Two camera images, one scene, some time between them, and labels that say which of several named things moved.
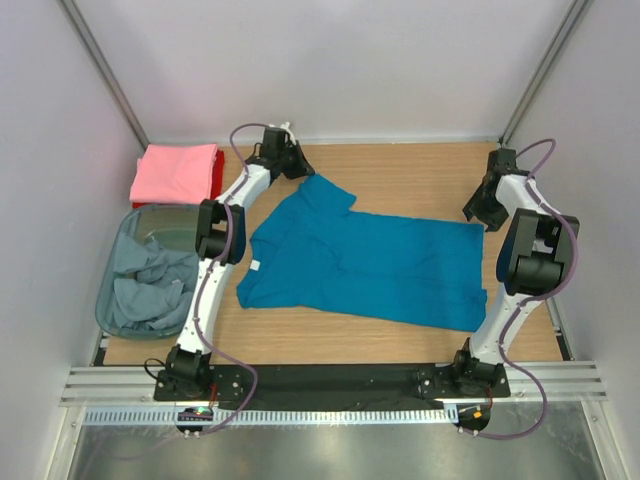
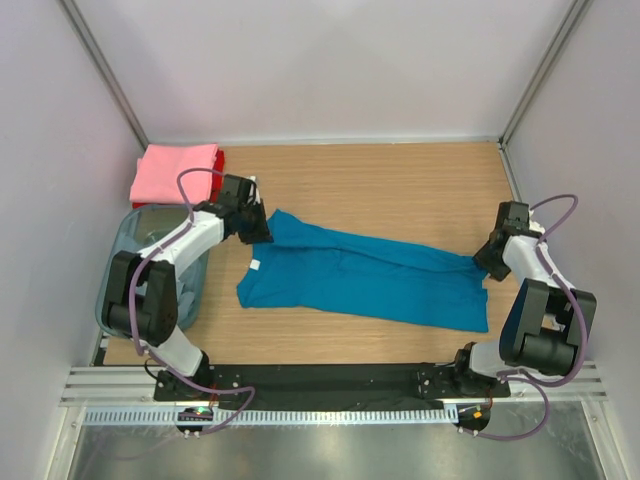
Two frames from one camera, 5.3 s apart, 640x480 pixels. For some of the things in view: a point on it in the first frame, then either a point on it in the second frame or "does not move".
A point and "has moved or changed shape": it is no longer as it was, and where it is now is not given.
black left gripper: [304, 168] -> [262, 233]
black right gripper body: [493, 206] -> [489, 260]
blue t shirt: [307, 251] has moved or changed shape
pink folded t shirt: [174, 173] does not move
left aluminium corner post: [104, 69] does not move
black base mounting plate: [331, 384] does not move
